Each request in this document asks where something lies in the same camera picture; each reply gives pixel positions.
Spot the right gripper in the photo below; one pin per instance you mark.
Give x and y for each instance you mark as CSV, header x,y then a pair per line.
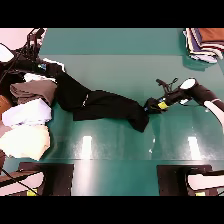
x,y
156,105

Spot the black T-shirt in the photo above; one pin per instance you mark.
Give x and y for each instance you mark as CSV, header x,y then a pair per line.
x,y
100,105

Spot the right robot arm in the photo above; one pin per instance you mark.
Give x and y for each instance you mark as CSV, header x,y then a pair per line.
x,y
201,94

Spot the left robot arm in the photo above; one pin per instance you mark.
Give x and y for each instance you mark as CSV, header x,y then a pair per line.
x,y
23,56

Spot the black mounting plate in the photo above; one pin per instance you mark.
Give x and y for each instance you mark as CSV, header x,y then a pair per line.
x,y
170,180
58,178

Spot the folded striped garment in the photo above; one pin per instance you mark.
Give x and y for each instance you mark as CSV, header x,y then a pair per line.
x,y
213,47

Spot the folded rust-brown garment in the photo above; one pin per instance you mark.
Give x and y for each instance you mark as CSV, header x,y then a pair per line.
x,y
213,34

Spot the grey-brown garment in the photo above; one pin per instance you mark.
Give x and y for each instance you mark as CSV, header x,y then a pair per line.
x,y
33,90

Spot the cream garment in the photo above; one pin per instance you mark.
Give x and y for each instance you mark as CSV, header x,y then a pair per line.
x,y
25,141

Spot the black garment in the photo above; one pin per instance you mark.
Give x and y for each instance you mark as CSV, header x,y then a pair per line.
x,y
10,81

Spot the orange-brown garment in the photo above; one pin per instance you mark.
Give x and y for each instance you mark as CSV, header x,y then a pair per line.
x,y
4,104

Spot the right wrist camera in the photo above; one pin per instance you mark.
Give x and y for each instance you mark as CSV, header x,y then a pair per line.
x,y
165,85

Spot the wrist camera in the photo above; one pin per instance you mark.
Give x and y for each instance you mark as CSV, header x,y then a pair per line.
x,y
165,85
36,36

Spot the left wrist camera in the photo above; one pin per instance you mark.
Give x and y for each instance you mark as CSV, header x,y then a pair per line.
x,y
36,36

